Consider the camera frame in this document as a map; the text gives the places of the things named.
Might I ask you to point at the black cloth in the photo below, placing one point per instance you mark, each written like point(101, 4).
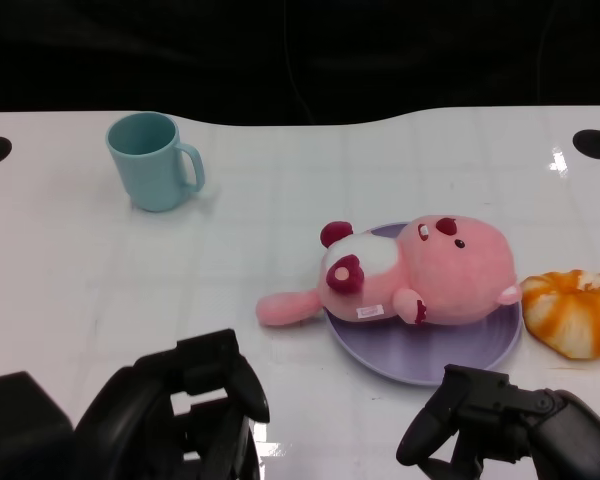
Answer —
point(230, 50)

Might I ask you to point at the orange striped bread toy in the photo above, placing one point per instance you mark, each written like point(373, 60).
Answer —
point(570, 310)

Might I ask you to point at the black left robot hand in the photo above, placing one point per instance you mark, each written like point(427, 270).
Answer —
point(140, 425)

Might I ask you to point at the purple plate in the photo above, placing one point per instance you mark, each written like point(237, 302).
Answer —
point(420, 355)

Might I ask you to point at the pink plush doll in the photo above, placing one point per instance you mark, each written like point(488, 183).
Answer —
point(455, 280)

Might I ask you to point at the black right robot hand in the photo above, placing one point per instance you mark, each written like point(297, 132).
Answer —
point(555, 435)

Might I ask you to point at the teal plastic cup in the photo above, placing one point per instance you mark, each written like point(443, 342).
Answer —
point(145, 175)

